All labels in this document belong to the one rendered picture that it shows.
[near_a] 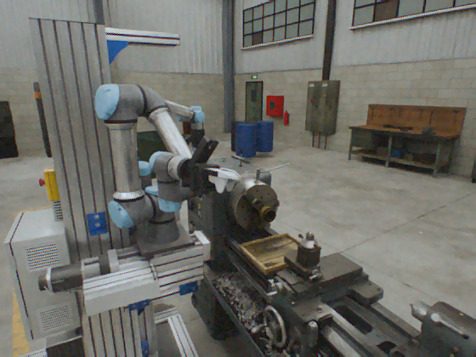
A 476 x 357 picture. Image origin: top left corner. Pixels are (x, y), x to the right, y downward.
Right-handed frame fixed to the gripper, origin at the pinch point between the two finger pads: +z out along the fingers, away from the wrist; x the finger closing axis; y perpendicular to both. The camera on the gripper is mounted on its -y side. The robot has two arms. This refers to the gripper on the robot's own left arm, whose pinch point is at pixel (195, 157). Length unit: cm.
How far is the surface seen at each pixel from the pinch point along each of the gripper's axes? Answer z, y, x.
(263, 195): 17, 26, -50
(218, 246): 55, 2, -33
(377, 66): -101, 630, 370
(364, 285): 43, 39, -119
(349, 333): 46, 14, -135
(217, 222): 37, 1, -34
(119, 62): -135, 88, 983
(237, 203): 20, 8, -50
